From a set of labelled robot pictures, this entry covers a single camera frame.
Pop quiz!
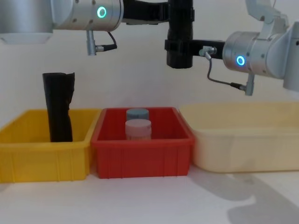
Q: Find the black cylindrical tube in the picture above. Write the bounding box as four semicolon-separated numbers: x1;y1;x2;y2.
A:
164;0;196;70

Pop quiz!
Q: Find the white table cloth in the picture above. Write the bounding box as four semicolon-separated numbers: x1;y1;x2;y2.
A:
0;163;299;224

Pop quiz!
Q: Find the jar with pink lid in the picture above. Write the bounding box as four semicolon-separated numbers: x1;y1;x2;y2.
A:
124;119;152;141

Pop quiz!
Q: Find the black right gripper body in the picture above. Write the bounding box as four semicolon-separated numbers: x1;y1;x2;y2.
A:
192;39;226;59

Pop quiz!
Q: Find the red plastic bin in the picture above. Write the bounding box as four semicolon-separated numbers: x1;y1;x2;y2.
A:
90;106;196;180

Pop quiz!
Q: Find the black rolled bag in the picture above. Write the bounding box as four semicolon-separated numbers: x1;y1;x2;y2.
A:
42;72;76;143

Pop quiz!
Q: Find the jar with blue lid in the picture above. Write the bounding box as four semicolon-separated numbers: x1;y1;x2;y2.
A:
126;108;150;123

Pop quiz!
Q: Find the wrist cable silver plug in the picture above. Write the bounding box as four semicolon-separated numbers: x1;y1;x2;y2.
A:
85;30;118;56
199;46;255;97

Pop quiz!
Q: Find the yellow plastic bin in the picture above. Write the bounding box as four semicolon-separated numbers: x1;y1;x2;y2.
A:
0;108;101;184

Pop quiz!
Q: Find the right wrist cable silver plug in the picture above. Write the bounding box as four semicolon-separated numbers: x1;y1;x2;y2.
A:
199;46;255;97

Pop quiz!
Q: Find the cream plastic basin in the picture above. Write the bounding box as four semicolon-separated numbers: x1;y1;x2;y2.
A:
179;102;299;174

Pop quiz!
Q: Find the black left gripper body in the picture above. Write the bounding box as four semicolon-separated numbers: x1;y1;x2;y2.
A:
121;0;171;26

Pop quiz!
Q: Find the left wrist cable silver plug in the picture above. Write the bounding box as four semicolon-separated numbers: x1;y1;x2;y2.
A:
85;30;118;56

